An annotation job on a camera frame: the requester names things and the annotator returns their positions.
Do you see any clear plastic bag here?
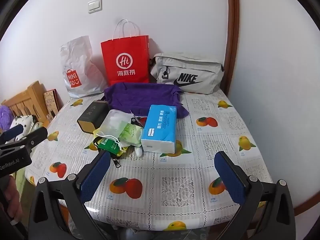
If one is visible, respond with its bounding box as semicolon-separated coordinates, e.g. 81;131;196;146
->
100;109;134;135

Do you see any grey sling bag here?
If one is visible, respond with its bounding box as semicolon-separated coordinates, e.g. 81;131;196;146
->
149;52;225;95

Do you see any green bedsheet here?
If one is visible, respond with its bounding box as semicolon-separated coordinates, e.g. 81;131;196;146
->
15;166;38;205

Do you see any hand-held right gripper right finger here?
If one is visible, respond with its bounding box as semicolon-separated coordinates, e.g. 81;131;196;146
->
214;151;300;240

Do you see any brown wooden door frame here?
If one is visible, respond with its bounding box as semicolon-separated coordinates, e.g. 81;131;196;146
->
221;0;240;98

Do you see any purple towel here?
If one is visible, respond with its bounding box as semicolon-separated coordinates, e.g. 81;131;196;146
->
104;82;190;118

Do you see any yellow zip pouch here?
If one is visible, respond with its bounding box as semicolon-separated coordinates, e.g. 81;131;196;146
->
93;129;129;169

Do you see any white spotted pillow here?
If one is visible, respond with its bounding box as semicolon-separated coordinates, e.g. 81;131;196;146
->
5;114;45;144

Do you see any brown patterned box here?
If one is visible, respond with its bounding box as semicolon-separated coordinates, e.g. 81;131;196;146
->
43;89;60;120

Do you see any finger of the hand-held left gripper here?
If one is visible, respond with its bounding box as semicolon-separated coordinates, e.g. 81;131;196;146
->
6;127;48;153
0;124;25;143

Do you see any dark green sachet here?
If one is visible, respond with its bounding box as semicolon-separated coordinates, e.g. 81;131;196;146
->
97;138;120;157

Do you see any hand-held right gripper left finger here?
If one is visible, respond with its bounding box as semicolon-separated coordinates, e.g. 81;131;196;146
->
29;150;112;240

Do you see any blue tissue pack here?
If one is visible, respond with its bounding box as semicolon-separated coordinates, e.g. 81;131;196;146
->
140;104;177;154

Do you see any dark box with gold base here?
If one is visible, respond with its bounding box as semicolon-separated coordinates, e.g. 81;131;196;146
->
77;100;110;133

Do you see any white light switch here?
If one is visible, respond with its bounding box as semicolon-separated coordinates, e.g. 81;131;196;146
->
88;0;102;13

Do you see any person's left forearm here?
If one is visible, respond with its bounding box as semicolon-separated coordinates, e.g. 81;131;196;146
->
0;202;28;240

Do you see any red paper bag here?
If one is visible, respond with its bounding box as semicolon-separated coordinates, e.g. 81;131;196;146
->
101;19;150;86

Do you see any white plastic shopping bag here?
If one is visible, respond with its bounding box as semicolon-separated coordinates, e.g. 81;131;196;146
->
60;35;107;98

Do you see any person's left hand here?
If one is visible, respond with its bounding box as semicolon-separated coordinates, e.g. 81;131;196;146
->
4;176;24;227

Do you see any wooden headboard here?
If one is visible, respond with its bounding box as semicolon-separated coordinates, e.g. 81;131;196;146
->
1;81;50;128

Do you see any light green wipes packet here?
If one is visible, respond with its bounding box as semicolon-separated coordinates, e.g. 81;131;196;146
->
118;123;144;147

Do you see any purple plush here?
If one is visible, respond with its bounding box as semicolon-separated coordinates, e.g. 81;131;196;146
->
0;105;14;130

